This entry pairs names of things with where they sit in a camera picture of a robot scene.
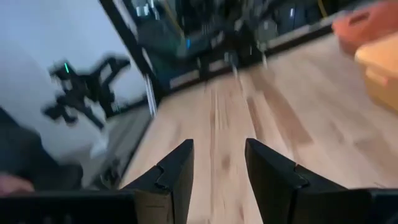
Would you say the person's hand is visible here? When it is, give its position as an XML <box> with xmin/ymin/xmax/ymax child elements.
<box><xmin>0</xmin><ymin>173</ymin><xmax>35</xmax><ymax>197</ymax></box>

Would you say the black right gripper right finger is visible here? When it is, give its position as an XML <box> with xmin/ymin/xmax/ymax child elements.
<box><xmin>244</xmin><ymin>138</ymin><xmax>371</xmax><ymax>224</ymax></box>

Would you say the orange plastic bin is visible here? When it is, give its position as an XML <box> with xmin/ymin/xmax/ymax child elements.
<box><xmin>331</xmin><ymin>0</ymin><xmax>398</xmax><ymax>57</ymax></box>

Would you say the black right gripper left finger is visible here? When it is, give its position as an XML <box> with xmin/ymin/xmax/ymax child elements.
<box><xmin>121</xmin><ymin>139</ymin><xmax>195</xmax><ymax>224</ymax></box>

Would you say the yellow plastic bin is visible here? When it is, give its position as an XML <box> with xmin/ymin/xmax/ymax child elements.
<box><xmin>354</xmin><ymin>32</ymin><xmax>398</xmax><ymax>113</ymax></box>

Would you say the black aluminium table frame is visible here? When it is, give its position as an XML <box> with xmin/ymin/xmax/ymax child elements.
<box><xmin>99</xmin><ymin>0</ymin><xmax>346</xmax><ymax>103</ymax></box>

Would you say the silver metal bracket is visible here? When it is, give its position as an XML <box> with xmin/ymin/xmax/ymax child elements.
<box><xmin>144</xmin><ymin>74</ymin><xmax>159</xmax><ymax>118</ymax></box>

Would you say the person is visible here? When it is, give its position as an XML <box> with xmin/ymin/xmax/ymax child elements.
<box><xmin>0</xmin><ymin>107</ymin><xmax>84</xmax><ymax>191</ymax></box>

